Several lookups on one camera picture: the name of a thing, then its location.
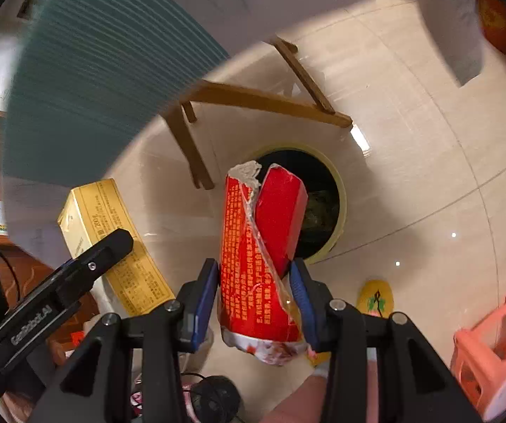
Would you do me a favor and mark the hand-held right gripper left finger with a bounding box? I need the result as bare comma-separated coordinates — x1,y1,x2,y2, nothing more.
28,258,220,423

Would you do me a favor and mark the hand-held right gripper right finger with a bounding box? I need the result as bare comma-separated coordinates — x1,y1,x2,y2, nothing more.
289,259,483,423

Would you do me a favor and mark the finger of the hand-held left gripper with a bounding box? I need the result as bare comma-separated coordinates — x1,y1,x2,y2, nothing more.
52,228,135,306

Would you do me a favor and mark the red torn snack package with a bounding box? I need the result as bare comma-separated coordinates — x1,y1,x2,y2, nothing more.
217,161,311,366

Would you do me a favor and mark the yellow cardboard box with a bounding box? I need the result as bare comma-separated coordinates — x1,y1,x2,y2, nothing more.
56,178,176,318

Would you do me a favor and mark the yellow-rimmed bin with black bag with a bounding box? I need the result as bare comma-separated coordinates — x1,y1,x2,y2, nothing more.
253,145,347,266

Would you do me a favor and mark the yellow slipper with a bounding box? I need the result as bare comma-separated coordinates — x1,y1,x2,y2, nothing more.
356,280,395,318

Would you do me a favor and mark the person's leg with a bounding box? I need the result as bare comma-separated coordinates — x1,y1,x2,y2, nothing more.
265,347,382,423

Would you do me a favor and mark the black round device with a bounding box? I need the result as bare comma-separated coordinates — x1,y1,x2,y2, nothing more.
189,375,242,423

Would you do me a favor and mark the pink plastic stool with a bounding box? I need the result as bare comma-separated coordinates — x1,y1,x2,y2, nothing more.
450,291,506,422

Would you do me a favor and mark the wooden table with teal cloth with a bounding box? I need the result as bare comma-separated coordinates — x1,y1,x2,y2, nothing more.
0,0,379,270

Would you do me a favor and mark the wooden table frame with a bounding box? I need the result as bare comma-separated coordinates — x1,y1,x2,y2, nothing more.
165,37,354,190

